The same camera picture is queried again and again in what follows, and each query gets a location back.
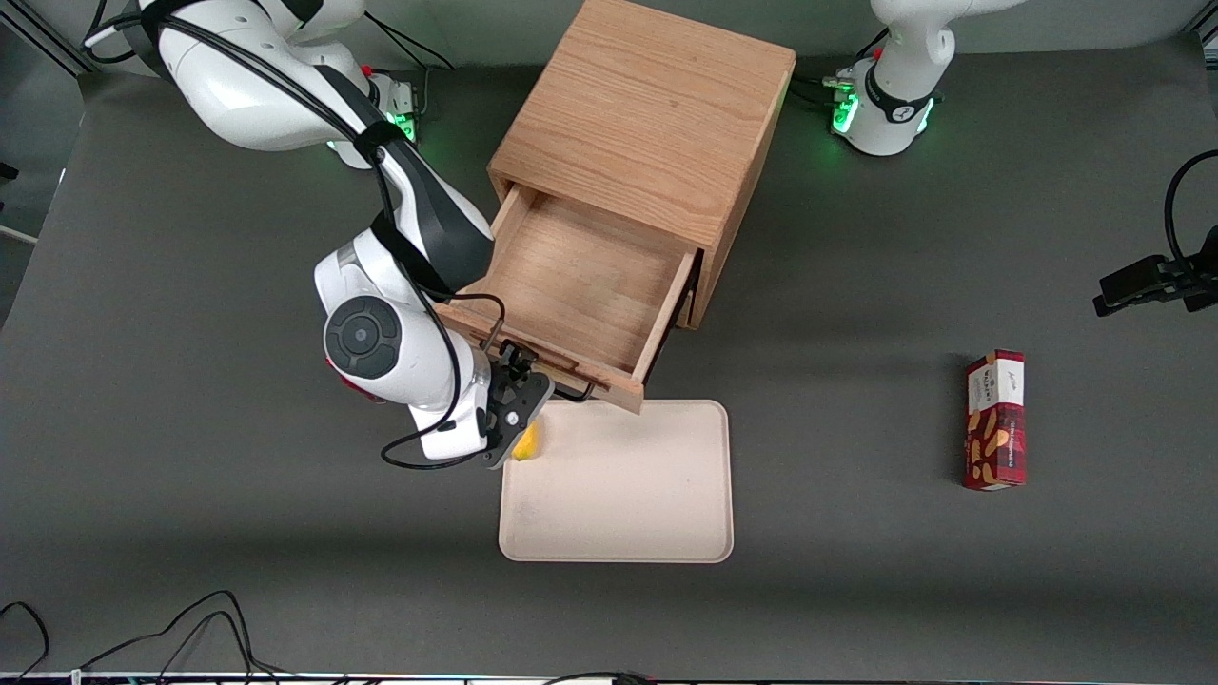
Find red bottle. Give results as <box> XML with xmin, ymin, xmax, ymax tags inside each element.
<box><xmin>325</xmin><ymin>356</ymin><xmax>383</xmax><ymax>403</ymax></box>

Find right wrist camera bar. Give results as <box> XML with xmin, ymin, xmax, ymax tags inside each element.
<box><xmin>483</xmin><ymin>376</ymin><xmax>557</xmax><ymax>471</ymax></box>

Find red cookie box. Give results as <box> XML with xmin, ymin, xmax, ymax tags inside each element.
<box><xmin>961</xmin><ymin>349</ymin><xmax>1029</xmax><ymax>492</ymax></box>

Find black looped gripper cable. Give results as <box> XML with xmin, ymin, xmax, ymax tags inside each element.
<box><xmin>1165</xmin><ymin>149</ymin><xmax>1218</xmax><ymax>264</ymax></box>

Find wooden drawer with gripped handle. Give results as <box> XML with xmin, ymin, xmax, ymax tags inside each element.
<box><xmin>433</xmin><ymin>184</ymin><xmax>701</xmax><ymax>416</ymax></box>

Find black left base cables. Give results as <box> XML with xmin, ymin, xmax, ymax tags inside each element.
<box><xmin>793</xmin><ymin>27</ymin><xmax>892</xmax><ymax>108</ymax></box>

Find grey metal frame bar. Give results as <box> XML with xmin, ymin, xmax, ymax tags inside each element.
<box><xmin>0</xmin><ymin>14</ymin><xmax>89</xmax><ymax>79</ymax></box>

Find black right base cable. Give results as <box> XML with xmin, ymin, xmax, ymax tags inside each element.
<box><xmin>365</xmin><ymin>11</ymin><xmax>457</xmax><ymax>121</ymax></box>

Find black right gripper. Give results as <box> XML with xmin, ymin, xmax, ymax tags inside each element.
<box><xmin>481</xmin><ymin>340</ymin><xmax>541</xmax><ymax>442</ymax></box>

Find beige plastic tray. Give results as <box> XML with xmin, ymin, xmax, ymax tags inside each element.
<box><xmin>498</xmin><ymin>400</ymin><xmax>735</xmax><ymax>564</ymax></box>

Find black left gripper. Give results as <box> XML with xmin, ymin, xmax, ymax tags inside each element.
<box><xmin>1092</xmin><ymin>224</ymin><xmax>1218</xmax><ymax>319</ymax></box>

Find black table cable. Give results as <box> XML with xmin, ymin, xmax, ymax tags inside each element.
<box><xmin>0</xmin><ymin>600</ymin><xmax>50</xmax><ymax>682</ymax></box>
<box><xmin>540</xmin><ymin>670</ymin><xmax>659</xmax><ymax>685</ymax></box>
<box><xmin>152</xmin><ymin>611</ymin><xmax>277</xmax><ymax>685</ymax></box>
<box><xmin>80</xmin><ymin>590</ymin><xmax>286</xmax><ymax>678</ymax></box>

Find wooden drawer cabinet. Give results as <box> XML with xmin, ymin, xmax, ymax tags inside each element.
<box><xmin>487</xmin><ymin>0</ymin><xmax>797</xmax><ymax>331</ymax></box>

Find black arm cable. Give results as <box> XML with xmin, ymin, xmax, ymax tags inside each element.
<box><xmin>84</xmin><ymin>0</ymin><xmax>507</xmax><ymax>473</ymax></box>

